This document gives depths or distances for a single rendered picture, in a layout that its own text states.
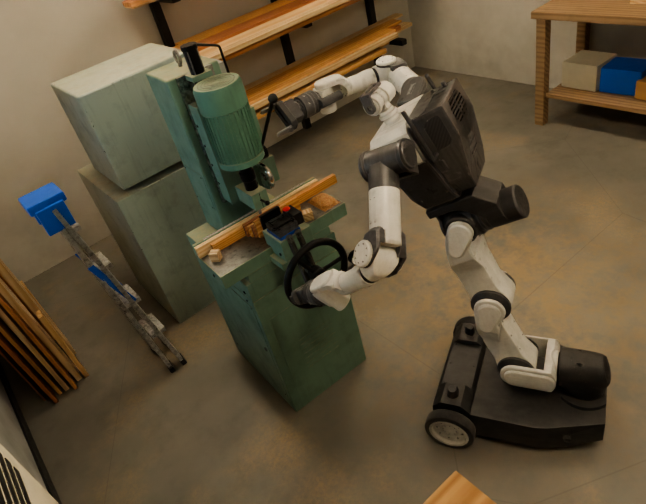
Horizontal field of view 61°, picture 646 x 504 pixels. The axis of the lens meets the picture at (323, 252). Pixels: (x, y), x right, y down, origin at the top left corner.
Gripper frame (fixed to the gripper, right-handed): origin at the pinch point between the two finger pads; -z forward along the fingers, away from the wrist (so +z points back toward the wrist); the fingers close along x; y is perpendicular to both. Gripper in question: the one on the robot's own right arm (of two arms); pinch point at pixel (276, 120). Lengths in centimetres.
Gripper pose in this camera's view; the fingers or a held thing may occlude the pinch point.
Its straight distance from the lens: 205.3
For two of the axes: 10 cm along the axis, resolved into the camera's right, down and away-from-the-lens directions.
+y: -2.2, 3.4, 9.1
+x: 5.8, 8.0, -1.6
